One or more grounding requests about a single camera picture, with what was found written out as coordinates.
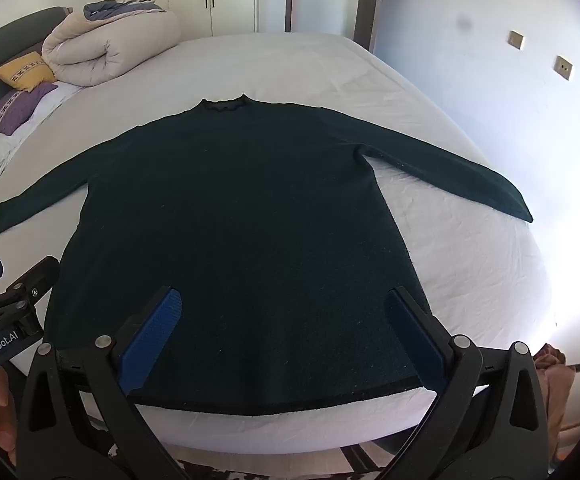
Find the purple patterned pillow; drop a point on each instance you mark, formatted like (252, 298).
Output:
(12, 109)

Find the brown door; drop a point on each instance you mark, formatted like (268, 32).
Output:
(370, 15)

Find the white bed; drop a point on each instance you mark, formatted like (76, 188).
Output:
(320, 67)

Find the dark green towel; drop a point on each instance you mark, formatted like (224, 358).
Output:
(250, 235)

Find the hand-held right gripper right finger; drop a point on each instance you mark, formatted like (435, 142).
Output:
(417, 347)

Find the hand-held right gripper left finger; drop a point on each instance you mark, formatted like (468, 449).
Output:
(152, 342)

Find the yellow patterned pillow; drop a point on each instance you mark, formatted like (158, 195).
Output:
(22, 71)

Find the folded cream duvet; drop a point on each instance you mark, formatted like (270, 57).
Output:
(115, 45)

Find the folded blue-grey blanket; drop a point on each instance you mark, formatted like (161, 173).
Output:
(120, 9)

